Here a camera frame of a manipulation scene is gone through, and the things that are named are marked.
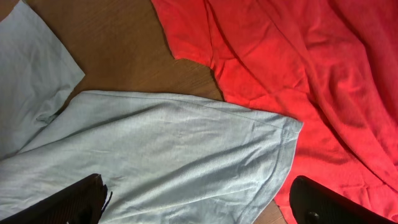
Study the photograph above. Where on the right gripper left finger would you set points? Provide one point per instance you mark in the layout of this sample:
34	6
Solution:
83	202

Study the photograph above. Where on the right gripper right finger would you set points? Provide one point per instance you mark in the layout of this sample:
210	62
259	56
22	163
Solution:
313	203

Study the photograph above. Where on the light blue t-shirt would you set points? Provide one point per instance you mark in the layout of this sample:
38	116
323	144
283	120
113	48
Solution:
167	158

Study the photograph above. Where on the red t-shirt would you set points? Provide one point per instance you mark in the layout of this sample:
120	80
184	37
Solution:
330	64

